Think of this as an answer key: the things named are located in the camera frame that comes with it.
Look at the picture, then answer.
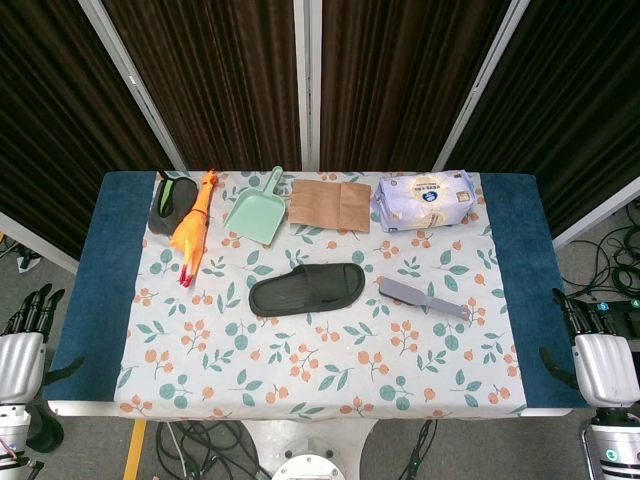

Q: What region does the black floor cable bundle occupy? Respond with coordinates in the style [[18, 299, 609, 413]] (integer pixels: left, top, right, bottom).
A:
[[563, 198, 640, 302], [154, 418, 274, 480]]

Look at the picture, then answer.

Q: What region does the floral print tablecloth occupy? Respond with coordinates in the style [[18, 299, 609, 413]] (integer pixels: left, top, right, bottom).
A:
[[113, 171, 529, 419]]

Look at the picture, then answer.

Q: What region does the dark gray shoe green lining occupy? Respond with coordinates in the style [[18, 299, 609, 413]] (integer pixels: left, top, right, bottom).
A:
[[147, 170, 200, 237]]

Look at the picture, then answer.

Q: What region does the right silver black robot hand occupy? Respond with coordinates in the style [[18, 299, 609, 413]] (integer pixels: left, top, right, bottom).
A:
[[538, 287, 640, 409]]

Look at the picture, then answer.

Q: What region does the silver partition frame post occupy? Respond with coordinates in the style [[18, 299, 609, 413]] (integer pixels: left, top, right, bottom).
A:
[[78, 0, 187, 172], [293, 0, 322, 172], [432, 0, 532, 172], [551, 176, 640, 251], [0, 209, 82, 275]]

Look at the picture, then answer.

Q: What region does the white table pedestal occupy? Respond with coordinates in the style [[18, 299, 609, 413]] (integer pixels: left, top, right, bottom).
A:
[[239, 417, 381, 480]]

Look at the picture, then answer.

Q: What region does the pale purple tissue pack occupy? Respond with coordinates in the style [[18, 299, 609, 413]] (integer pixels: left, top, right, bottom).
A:
[[372, 169, 483, 234]]

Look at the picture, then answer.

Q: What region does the blue towel table cover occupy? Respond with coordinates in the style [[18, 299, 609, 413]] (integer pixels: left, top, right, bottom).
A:
[[42, 171, 589, 410]]

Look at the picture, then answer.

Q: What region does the brown paper bag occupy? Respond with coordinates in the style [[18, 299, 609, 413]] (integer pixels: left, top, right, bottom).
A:
[[287, 179, 373, 234]]

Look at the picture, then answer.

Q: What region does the yellow floor tape strip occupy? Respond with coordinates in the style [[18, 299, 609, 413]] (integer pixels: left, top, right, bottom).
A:
[[122, 418, 149, 480]]

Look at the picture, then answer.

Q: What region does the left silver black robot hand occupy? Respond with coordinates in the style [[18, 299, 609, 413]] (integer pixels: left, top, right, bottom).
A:
[[0, 282, 86, 405]]

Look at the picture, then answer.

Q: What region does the white round robot torso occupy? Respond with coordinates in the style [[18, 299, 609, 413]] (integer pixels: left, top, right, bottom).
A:
[[272, 452, 351, 480]]

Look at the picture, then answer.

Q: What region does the black slide sandal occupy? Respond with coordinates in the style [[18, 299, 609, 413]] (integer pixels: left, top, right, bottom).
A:
[[248, 262, 367, 318]]

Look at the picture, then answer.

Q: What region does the orange rubber chicken toy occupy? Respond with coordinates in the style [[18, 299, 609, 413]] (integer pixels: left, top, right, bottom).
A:
[[169, 168, 220, 288]]

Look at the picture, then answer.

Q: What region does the dark brown curtain panel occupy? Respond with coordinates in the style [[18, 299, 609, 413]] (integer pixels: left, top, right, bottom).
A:
[[0, 0, 174, 261], [319, 0, 512, 172], [443, 0, 640, 239], [102, 0, 303, 172]]

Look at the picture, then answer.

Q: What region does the grey scrub brush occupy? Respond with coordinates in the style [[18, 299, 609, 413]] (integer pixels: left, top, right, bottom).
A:
[[378, 277, 472, 322]]

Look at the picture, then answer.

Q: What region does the mint green plastic dustpan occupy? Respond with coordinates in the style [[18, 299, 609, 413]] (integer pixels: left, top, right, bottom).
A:
[[223, 166, 287, 247]]

